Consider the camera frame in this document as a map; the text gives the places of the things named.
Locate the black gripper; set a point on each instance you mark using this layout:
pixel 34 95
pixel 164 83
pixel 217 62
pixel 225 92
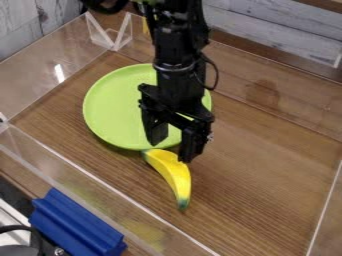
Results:
pixel 173 103

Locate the yellow toy banana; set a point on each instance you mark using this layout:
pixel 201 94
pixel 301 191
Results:
pixel 175 173

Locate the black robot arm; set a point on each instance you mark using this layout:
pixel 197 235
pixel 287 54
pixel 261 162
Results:
pixel 178 29

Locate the green round plate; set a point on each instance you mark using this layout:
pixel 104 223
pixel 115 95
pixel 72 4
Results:
pixel 111 111

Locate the yellow labelled tin can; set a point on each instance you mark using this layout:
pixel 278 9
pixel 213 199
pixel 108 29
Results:
pixel 144 26

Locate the blue plastic clamp block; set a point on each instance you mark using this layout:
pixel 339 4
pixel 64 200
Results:
pixel 74 228

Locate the clear acrylic triangle bracket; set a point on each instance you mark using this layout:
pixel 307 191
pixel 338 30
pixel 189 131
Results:
pixel 108 38

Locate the clear acrylic front wall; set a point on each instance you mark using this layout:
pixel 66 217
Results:
pixel 38 169

